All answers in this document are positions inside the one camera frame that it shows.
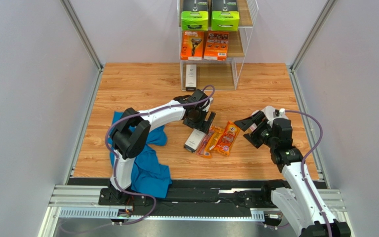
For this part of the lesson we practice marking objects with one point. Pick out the white tall box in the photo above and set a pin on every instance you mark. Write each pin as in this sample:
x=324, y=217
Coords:
x=194, y=140
x=190, y=77

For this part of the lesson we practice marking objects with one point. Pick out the black green razor box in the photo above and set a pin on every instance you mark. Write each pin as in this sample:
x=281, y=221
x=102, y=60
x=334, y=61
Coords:
x=225, y=15
x=194, y=15

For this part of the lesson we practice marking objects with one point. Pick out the orange disposable razor pack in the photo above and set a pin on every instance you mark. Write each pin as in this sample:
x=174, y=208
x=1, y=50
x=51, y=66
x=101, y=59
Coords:
x=227, y=139

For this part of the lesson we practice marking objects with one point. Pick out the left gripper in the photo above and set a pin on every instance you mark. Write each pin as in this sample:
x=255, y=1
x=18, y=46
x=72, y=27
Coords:
x=206, y=126

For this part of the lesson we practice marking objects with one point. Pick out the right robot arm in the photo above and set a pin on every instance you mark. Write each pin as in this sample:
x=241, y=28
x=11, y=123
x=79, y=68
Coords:
x=301, y=203

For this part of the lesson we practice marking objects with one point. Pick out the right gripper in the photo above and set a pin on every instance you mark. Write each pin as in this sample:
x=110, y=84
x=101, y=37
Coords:
x=253, y=124

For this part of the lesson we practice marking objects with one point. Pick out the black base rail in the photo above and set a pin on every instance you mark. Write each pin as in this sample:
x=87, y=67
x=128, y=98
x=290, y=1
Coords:
x=192, y=198

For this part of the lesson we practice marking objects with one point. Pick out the blue cloth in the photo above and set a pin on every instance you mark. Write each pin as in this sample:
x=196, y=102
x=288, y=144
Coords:
x=147, y=175

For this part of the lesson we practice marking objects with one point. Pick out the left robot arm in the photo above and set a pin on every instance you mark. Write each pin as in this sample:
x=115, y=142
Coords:
x=126, y=138

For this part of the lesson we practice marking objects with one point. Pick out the orange razor box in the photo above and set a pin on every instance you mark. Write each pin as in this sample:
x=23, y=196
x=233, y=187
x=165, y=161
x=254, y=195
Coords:
x=192, y=46
x=216, y=45

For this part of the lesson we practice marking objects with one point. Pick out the orange razor box front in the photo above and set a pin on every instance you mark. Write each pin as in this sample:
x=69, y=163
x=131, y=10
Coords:
x=192, y=46

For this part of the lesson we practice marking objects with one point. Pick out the white wire shelf rack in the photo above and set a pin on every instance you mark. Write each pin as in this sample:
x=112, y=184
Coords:
x=224, y=75

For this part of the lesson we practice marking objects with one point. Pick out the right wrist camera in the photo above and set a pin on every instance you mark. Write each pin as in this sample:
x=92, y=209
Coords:
x=283, y=115

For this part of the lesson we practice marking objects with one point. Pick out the orange toothbrush pack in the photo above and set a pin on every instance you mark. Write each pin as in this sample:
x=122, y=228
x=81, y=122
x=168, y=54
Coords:
x=209, y=142

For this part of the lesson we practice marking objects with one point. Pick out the orange razor box back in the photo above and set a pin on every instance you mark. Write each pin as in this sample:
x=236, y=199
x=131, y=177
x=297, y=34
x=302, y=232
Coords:
x=216, y=45

